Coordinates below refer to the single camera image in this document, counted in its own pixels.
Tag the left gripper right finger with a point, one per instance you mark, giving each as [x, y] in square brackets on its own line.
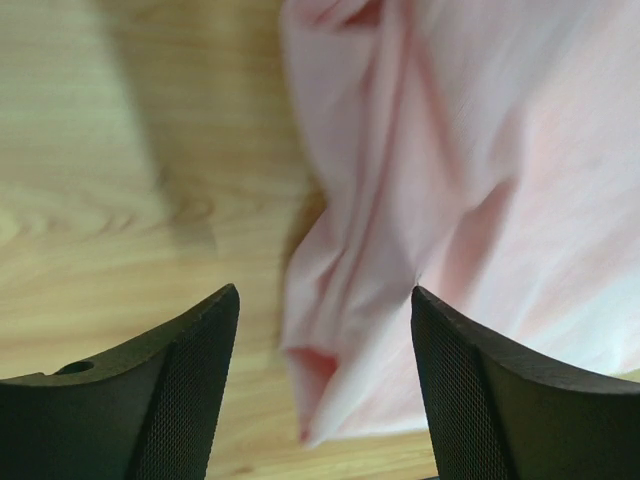
[499, 410]

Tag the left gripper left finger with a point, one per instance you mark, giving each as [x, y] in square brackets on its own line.
[145, 409]

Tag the pink t-shirt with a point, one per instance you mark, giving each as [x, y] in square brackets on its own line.
[487, 151]

